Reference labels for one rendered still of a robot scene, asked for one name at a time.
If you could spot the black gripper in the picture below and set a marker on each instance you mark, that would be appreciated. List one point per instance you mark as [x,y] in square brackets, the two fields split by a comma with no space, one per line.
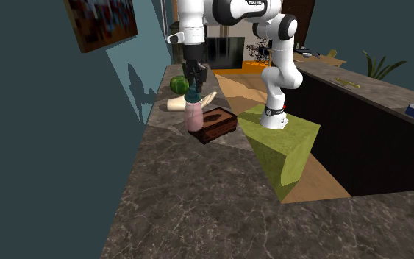
[192,54]

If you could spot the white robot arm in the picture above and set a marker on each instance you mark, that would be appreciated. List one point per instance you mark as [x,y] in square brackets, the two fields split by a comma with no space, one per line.
[279,61]

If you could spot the green watermelon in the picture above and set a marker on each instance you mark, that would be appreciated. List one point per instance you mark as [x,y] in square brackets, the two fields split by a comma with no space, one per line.
[179,85]

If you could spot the black television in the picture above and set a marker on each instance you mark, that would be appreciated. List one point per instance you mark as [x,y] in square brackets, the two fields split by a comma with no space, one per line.
[225,52]

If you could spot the pink bottle with teal cap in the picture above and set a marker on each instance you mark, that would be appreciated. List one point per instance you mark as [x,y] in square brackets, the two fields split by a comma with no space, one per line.
[193,114]

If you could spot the brown wooden tissue box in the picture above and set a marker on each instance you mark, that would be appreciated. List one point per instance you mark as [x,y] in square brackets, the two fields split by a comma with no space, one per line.
[215,125]

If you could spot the green robot stand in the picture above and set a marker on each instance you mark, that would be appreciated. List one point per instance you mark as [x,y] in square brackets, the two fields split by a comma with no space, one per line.
[282,143]

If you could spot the dark brown door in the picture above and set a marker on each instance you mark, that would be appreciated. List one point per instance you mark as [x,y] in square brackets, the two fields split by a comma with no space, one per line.
[300,18]

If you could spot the wooden table with clutter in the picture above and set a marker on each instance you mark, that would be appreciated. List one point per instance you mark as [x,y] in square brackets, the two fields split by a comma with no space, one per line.
[317,57]

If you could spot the yellow-green pen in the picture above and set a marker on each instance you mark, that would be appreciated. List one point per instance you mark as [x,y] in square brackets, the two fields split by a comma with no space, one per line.
[347,83]

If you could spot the green potted plant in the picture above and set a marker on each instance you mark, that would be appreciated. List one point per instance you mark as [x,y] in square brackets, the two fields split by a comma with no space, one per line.
[380,66]

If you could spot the colourful wall picture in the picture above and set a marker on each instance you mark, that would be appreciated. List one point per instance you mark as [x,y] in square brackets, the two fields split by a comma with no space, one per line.
[101,22]

